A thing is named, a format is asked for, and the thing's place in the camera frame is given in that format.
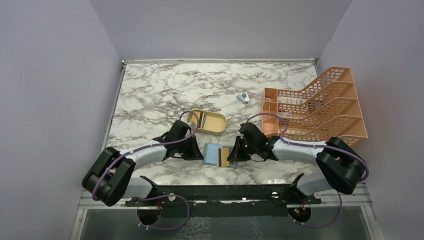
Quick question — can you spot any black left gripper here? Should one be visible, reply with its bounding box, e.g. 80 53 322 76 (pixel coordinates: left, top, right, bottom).
176 134 204 161

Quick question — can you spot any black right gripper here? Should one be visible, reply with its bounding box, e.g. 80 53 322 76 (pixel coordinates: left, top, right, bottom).
228 135 258 161

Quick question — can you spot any green card holder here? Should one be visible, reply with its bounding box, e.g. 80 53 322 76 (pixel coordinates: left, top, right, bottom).
202 142 233 167

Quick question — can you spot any gold card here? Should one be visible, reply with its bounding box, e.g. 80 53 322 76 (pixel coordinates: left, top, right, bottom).
217 147 231 167

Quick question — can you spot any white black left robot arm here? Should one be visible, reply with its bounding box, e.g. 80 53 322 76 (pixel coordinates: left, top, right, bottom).
81 120 204 207

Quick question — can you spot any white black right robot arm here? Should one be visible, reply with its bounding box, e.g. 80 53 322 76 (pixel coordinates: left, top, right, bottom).
227 122 368 204

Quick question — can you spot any beige oval tray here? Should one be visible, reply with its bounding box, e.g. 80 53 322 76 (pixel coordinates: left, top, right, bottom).
192 109 227 136

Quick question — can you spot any light blue small stapler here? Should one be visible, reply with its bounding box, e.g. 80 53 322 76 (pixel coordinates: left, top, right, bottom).
237 92 250 105

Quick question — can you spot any orange plastic file organizer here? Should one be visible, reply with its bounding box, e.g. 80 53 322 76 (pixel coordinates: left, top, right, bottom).
261 66 368 147

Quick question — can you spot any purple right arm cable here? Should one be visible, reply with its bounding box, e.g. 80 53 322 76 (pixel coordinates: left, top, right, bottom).
245 112 370 183

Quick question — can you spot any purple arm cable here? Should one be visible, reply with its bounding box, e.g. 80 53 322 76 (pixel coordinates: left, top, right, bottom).
91 110 201 202
245 112 370 183

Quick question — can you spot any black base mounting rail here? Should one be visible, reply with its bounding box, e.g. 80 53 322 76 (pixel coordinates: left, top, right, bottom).
125 184 322 218

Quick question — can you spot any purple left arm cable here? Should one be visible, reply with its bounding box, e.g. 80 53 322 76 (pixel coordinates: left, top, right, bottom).
91 110 201 202

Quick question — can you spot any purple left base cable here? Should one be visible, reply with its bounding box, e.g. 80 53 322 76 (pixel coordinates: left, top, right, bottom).
136 193 191 232

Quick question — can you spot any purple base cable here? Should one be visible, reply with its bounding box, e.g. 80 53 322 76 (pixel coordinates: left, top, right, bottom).
287 190 344 229
136 193 191 232

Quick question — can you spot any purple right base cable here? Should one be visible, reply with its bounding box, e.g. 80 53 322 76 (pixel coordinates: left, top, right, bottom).
287 190 344 229

